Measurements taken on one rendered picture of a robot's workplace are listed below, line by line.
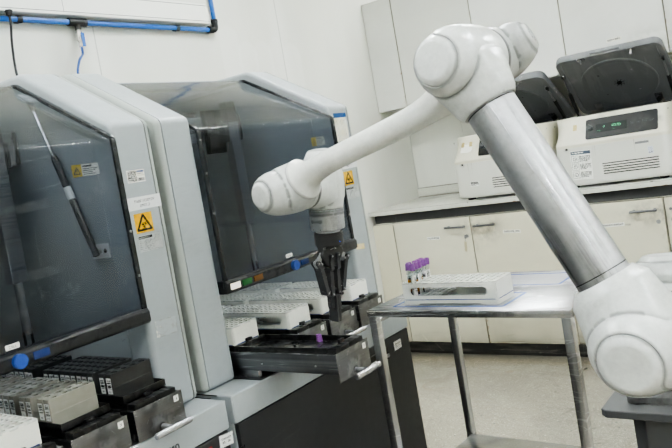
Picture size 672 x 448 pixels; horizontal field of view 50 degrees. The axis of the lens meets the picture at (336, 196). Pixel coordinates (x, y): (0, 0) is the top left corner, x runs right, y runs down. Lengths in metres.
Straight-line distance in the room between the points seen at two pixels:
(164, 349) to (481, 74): 0.99
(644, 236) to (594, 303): 2.53
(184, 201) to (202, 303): 0.26
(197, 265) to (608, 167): 2.47
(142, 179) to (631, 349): 1.14
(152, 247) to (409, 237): 2.73
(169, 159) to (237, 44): 1.99
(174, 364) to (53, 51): 1.62
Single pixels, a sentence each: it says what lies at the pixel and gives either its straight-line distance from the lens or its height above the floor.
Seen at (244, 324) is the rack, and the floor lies 0.86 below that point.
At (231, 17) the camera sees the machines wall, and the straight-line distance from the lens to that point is 3.81.
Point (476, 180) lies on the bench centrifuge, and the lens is 4.10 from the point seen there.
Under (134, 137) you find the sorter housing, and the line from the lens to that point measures 1.81.
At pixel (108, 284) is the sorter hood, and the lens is 1.71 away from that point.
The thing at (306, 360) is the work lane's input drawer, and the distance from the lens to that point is 1.82.
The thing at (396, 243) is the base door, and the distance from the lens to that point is 4.41.
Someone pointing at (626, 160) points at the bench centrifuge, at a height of 1.01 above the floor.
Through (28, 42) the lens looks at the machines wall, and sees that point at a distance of 3.05.
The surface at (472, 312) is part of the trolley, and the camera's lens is 1.92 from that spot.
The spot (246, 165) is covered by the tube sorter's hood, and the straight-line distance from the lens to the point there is 2.03.
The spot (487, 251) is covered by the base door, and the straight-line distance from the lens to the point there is 4.14.
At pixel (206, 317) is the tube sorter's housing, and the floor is 0.92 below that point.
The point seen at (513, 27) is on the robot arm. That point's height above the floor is 1.46.
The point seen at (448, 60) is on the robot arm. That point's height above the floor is 1.40.
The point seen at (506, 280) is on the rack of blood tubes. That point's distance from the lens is 1.99.
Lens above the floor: 1.27
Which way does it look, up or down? 3 degrees down
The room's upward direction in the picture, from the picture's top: 10 degrees counter-clockwise
